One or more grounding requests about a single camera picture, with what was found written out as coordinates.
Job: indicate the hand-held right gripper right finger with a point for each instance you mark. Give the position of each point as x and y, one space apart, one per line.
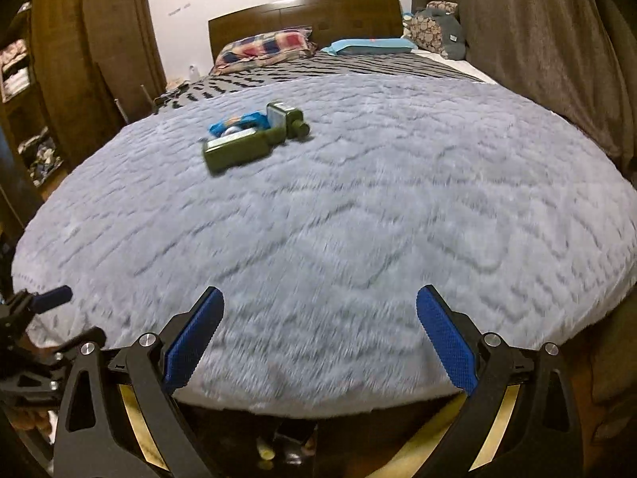
445 338

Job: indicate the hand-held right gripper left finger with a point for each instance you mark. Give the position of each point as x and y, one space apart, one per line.
194 341

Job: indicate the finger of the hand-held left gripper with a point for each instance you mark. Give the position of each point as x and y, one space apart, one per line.
74 339
50 297

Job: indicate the blue snack packet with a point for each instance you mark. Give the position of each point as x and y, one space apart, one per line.
239 120

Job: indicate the dark green small box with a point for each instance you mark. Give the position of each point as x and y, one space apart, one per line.
283 115

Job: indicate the person's left hand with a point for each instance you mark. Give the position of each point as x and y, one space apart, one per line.
30 417

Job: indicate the patterned clothes pile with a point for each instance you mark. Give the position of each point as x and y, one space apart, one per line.
42 157

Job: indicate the grey fluffy blanket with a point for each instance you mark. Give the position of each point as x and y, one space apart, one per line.
348 234

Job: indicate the white folded clothes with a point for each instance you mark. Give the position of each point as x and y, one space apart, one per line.
15 84

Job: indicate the brown wooden wardrobe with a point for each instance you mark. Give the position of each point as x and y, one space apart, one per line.
74 59

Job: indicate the pink folded clothes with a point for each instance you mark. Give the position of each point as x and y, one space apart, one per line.
14 55

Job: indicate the white bed sheet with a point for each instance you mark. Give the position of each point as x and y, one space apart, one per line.
463 67

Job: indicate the zebra striped blanket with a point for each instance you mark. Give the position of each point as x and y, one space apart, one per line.
323 72

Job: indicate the grey plush toy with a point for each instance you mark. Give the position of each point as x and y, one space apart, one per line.
453 37

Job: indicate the plaid pillow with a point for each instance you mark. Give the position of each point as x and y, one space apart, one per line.
263 47

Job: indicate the blue pillow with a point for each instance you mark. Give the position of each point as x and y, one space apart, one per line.
368 46

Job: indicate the wood-slice patterned cushion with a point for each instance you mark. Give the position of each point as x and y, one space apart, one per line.
428 27

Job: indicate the brown curtain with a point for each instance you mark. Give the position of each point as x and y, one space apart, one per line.
522 35

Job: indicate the brown wooden headboard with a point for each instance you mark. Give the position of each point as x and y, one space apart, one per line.
308 17

